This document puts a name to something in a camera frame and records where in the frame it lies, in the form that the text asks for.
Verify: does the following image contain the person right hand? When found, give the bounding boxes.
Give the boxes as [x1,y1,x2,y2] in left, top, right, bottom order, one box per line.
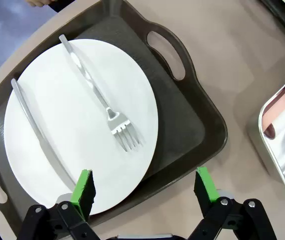
[25,0,52,8]

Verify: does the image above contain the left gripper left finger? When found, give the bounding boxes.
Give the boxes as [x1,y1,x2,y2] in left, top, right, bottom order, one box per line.
[18,169,101,240]

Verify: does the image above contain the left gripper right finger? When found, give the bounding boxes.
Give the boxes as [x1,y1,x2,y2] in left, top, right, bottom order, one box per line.
[187,166,277,240]

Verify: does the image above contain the dark brown serving tray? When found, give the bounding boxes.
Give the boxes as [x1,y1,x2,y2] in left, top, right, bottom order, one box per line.
[0,0,229,240]

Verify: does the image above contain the round white plate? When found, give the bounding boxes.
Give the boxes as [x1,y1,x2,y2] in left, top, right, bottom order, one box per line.
[3,38,159,216]

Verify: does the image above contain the silver fork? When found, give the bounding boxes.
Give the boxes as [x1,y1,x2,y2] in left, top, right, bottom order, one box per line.
[58,34,145,153]

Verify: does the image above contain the silver table knife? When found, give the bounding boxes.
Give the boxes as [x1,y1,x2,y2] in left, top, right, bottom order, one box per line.
[10,78,77,192]

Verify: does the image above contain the rectangular steel container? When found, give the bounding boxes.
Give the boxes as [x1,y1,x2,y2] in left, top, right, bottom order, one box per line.
[247,78,285,193]

